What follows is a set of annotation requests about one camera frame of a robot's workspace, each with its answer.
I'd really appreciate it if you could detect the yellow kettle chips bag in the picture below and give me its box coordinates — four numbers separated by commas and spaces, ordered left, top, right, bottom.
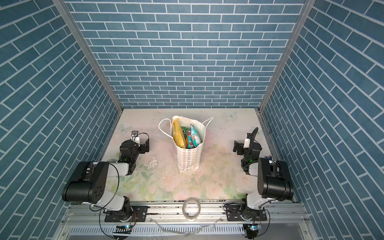
173, 118, 187, 149

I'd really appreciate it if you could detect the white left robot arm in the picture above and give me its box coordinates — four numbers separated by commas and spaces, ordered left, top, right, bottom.
62, 135, 150, 215

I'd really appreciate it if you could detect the green Fox's spring tea candy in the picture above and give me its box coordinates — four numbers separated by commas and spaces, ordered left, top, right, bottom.
181, 126, 190, 142

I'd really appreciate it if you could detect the white cable tie strip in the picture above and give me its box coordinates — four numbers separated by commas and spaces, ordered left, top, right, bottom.
150, 218, 223, 237

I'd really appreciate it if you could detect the aluminium front rail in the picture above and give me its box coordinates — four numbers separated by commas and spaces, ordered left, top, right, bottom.
59, 200, 313, 226

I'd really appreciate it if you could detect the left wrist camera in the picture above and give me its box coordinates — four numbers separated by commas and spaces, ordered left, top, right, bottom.
131, 131, 140, 144

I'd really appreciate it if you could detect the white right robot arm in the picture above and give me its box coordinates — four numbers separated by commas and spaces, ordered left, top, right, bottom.
233, 139, 294, 213

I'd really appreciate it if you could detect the clear tape roll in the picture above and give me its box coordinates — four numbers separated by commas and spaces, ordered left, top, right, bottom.
182, 198, 201, 222

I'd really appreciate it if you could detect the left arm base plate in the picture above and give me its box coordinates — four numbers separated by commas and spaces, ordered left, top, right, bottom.
105, 206, 149, 223

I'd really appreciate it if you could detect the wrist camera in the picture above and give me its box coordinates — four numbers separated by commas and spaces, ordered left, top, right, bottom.
131, 131, 140, 144
243, 133, 252, 149

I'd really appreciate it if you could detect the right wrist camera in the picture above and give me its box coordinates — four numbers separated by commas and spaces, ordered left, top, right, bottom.
243, 133, 252, 149

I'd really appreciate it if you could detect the white patterned paper bag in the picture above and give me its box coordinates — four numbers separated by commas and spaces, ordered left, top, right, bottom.
158, 116, 214, 173

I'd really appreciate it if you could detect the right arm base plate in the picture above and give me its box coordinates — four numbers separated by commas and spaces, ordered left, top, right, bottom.
223, 203, 267, 222

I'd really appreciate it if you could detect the teal Fox's mint blossom candy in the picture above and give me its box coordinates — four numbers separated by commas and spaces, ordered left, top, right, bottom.
190, 125, 202, 147

